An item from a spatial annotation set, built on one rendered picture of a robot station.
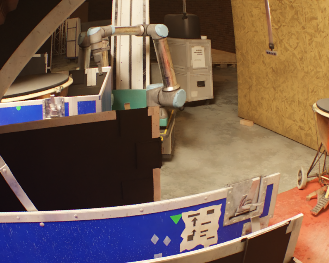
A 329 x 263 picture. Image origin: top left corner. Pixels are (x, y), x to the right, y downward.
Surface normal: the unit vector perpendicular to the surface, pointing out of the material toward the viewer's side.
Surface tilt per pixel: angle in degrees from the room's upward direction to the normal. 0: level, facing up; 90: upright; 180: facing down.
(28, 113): 90
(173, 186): 0
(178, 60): 90
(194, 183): 0
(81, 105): 90
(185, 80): 90
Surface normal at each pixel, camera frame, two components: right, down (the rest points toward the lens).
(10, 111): 0.05, 0.25
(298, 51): -0.91, 0.12
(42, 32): 0.36, 0.23
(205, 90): 0.55, 0.20
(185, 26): -0.40, 0.26
